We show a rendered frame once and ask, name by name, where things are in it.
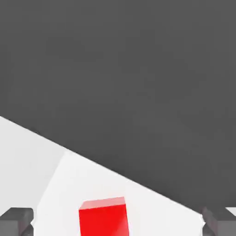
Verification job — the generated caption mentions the small red cube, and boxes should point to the small red cube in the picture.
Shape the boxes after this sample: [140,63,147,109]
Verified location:
[78,196,130,236]

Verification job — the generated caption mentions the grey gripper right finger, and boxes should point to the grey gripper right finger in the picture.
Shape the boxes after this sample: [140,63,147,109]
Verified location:
[201,206,236,236]

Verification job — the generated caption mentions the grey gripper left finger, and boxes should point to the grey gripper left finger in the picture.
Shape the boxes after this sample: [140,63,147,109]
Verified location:
[0,207,35,236]

